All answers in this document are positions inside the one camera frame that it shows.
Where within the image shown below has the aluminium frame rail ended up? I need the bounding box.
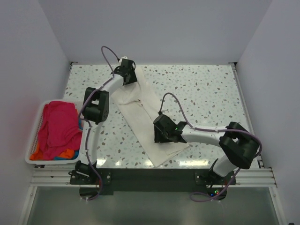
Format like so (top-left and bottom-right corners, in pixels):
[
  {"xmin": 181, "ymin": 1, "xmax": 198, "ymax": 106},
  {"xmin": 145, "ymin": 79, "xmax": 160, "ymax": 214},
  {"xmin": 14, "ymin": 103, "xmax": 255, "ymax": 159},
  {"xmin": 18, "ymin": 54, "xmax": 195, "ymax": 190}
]
[{"xmin": 30, "ymin": 63, "xmax": 276, "ymax": 187}]

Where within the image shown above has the white t-shirt red print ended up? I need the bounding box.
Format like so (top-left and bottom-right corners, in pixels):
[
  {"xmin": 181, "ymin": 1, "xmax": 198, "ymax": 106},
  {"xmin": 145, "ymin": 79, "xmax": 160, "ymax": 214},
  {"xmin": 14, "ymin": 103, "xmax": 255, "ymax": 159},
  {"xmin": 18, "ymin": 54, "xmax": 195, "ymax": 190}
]
[{"xmin": 111, "ymin": 67, "xmax": 188, "ymax": 167}]

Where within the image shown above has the pink t-shirt in basket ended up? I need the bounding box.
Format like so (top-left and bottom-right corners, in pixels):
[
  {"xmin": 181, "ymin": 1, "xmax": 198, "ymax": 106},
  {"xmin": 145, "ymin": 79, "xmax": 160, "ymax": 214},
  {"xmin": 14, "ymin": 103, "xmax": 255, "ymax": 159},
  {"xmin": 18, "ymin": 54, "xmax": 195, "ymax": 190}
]
[{"xmin": 30, "ymin": 101, "xmax": 82, "ymax": 161}]

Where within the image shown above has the white plastic laundry basket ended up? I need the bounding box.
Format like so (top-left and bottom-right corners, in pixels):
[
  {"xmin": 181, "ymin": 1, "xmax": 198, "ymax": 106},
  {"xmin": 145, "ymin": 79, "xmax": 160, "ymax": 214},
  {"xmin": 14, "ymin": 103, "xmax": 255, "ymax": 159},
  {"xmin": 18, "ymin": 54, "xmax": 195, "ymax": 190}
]
[{"xmin": 25, "ymin": 99, "xmax": 83, "ymax": 165}]

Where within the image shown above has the orange garment in basket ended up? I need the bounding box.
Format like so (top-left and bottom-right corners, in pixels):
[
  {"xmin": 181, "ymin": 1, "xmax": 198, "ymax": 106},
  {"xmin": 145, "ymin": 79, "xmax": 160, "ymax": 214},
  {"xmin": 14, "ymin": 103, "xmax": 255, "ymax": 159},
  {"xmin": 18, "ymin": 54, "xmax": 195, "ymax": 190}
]
[{"xmin": 30, "ymin": 148, "xmax": 79, "ymax": 161}]

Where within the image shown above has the blue garment in basket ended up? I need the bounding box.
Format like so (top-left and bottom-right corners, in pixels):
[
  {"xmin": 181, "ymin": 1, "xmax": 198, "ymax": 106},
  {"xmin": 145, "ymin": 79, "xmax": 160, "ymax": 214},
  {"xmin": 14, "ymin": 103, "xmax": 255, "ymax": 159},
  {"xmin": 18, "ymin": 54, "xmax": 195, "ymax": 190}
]
[{"xmin": 55, "ymin": 111, "xmax": 83, "ymax": 156}]

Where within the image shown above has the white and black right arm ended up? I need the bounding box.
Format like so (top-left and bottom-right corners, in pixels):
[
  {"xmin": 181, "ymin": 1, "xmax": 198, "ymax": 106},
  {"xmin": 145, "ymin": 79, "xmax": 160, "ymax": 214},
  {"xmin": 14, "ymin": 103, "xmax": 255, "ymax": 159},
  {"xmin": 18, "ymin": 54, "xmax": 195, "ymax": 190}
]
[{"xmin": 153, "ymin": 114, "xmax": 262, "ymax": 184}]

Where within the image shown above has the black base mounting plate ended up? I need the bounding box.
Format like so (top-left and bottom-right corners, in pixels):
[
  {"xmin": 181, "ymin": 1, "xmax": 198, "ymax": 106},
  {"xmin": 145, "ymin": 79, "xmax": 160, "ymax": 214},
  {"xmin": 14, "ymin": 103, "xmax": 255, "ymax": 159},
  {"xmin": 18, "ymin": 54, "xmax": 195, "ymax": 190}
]
[{"xmin": 68, "ymin": 168, "xmax": 236, "ymax": 199}]

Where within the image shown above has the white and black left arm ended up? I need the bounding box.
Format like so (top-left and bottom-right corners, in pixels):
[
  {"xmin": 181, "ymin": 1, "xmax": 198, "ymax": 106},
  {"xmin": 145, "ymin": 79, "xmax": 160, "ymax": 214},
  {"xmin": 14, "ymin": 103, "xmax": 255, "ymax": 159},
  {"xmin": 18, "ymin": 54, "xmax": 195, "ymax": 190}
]
[{"xmin": 75, "ymin": 58, "xmax": 137, "ymax": 184}]

